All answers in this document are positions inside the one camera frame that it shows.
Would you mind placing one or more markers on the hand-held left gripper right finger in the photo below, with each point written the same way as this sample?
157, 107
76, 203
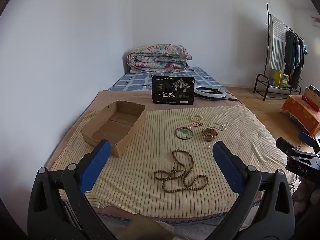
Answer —
227, 167

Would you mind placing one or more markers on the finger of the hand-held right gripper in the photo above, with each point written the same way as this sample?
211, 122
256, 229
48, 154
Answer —
307, 138
285, 145

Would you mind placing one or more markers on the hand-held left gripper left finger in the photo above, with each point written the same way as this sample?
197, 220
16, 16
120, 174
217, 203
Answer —
96, 162

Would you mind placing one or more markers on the brown wristwatch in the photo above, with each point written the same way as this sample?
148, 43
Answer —
208, 137

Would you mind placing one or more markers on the cardboard box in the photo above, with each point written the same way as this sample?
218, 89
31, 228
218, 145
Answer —
130, 130

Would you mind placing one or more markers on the thin metal bangle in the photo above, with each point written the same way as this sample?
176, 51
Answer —
176, 133

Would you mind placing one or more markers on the orange cloth covered table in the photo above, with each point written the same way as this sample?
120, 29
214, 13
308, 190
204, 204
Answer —
297, 112

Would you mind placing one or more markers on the red box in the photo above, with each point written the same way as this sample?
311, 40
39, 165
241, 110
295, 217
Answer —
311, 100

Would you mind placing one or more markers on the striped yellow cloth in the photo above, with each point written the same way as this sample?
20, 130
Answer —
140, 180

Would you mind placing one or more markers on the yellow box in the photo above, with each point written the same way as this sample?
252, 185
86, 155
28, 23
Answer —
281, 79

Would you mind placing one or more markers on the black metal clothes rack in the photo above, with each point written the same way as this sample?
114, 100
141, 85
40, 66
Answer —
260, 85

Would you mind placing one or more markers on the brown cloth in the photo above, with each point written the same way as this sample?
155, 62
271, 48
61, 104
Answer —
145, 228

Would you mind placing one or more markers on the dark hanging clothes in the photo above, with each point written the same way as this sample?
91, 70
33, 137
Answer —
293, 55

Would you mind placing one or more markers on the blue checkered bed sheet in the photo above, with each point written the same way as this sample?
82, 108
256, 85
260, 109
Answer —
135, 80

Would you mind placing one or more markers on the black snack bag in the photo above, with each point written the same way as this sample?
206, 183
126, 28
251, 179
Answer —
172, 90

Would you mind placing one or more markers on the striped hanging towel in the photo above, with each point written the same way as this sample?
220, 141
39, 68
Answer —
277, 42

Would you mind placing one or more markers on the folded floral quilt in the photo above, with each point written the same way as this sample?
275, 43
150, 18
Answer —
157, 60

